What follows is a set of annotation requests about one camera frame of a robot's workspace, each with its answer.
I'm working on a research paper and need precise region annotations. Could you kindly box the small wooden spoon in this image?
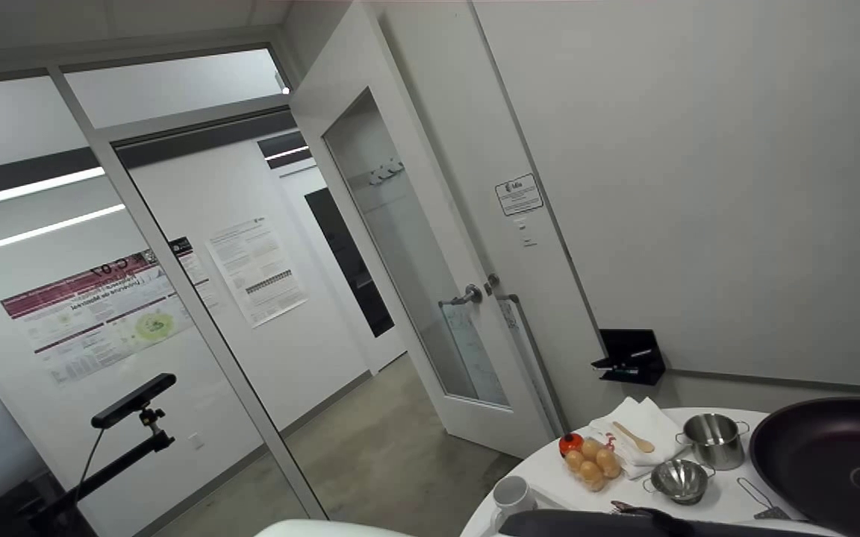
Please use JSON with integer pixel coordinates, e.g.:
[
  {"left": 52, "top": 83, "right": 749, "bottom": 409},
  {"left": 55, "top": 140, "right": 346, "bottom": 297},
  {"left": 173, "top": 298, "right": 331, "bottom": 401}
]
[{"left": 609, "top": 419, "right": 660, "bottom": 458}]

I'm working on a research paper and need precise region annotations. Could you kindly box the small steel bowl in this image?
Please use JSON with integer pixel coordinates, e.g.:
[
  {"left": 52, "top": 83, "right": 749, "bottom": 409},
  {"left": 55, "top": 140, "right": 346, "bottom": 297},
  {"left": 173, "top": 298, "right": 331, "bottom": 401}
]
[{"left": 643, "top": 455, "right": 717, "bottom": 510}]

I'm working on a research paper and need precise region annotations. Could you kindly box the white door with glass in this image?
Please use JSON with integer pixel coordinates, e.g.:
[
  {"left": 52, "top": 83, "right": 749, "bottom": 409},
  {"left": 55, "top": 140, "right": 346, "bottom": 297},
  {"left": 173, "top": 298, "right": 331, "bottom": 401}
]
[{"left": 291, "top": 0, "right": 560, "bottom": 464}]

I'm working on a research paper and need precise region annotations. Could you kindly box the dark corridor door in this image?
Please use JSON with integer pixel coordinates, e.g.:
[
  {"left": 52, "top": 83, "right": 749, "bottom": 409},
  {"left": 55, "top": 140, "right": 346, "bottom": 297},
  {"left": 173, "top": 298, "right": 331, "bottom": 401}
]
[{"left": 302, "top": 185, "right": 402, "bottom": 341}]

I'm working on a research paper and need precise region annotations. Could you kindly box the small white door sign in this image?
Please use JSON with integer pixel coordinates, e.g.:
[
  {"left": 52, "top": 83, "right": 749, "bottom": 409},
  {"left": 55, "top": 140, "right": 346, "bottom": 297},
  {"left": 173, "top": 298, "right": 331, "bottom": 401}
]
[{"left": 493, "top": 170, "right": 549, "bottom": 219}]

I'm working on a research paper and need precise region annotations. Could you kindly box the white ceramic mug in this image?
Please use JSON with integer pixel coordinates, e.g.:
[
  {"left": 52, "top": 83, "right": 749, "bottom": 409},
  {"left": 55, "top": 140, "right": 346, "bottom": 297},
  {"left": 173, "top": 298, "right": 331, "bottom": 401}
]
[{"left": 493, "top": 476, "right": 543, "bottom": 519}]

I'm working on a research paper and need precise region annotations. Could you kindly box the white folded napkin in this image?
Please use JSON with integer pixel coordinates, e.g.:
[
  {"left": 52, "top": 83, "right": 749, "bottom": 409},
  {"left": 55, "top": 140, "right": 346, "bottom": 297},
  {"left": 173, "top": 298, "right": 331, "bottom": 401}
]
[{"left": 585, "top": 395, "right": 690, "bottom": 485}]

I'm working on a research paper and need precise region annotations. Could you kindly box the small steel pot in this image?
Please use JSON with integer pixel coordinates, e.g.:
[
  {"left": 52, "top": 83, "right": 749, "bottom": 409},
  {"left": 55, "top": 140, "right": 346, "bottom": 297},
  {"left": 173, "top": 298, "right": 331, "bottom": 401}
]
[{"left": 679, "top": 413, "right": 752, "bottom": 476}]

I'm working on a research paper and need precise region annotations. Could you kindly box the steel spatula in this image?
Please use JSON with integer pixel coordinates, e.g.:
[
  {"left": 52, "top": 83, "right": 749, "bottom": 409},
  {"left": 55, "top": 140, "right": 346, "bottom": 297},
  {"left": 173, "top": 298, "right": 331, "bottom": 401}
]
[{"left": 736, "top": 476, "right": 800, "bottom": 526}]

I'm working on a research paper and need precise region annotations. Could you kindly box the black frying pan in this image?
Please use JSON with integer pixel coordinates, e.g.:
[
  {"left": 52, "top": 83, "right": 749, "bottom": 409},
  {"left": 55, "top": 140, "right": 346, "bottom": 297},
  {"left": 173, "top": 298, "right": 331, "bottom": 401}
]
[{"left": 748, "top": 397, "right": 860, "bottom": 537}]

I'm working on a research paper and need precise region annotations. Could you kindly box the silver door lever handle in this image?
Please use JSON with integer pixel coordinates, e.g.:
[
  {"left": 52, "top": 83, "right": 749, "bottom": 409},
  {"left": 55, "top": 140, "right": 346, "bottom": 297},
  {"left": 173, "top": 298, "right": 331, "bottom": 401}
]
[{"left": 437, "top": 280, "right": 491, "bottom": 310}]

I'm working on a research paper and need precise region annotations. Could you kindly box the white paper wall notice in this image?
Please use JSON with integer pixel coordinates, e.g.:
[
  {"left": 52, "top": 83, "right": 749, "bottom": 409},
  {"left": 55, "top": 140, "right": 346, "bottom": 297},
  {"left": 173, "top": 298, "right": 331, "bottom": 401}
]
[{"left": 206, "top": 212, "right": 312, "bottom": 328}]

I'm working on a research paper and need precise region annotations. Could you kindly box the black wall marker holder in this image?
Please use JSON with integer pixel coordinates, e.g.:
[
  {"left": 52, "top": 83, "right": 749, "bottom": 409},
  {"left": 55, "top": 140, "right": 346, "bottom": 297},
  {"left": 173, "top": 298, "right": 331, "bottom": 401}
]
[{"left": 591, "top": 327, "right": 669, "bottom": 388}]

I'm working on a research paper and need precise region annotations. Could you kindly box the red handled knife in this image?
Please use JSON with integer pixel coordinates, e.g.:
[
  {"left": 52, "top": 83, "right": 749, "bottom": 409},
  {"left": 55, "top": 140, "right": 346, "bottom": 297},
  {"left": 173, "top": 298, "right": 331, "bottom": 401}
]
[{"left": 608, "top": 498, "right": 663, "bottom": 519}]

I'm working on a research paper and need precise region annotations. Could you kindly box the black stereo camera bar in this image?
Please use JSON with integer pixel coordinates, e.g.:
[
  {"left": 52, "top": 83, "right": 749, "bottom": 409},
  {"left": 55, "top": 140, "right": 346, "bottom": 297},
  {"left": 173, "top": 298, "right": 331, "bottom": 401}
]
[{"left": 87, "top": 370, "right": 179, "bottom": 434}]

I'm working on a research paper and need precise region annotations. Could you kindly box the maroon header wall poster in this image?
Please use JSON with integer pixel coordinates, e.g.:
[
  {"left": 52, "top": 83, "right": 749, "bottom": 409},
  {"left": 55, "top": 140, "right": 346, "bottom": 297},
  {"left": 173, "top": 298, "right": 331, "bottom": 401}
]
[{"left": 0, "top": 246, "right": 194, "bottom": 388}]

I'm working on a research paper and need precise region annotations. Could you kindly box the black camera stand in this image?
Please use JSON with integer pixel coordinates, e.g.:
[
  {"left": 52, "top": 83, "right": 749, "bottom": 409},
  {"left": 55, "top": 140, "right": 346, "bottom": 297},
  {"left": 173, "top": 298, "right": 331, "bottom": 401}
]
[{"left": 28, "top": 403, "right": 179, "bottom": 537}]

